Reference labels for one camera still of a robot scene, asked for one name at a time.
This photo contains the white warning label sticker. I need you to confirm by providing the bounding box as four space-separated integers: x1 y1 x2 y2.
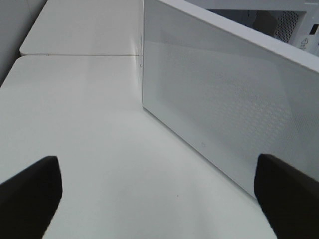
297 36 311 51

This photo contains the white microwave door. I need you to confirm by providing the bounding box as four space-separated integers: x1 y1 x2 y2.
142 0 319 194

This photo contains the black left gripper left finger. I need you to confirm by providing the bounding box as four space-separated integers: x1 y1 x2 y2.
0 156 62 239

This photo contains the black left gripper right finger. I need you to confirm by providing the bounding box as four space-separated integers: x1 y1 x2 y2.
254 154 319 239

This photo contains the white microwave oven body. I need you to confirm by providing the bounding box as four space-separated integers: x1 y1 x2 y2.
189 0 319 56

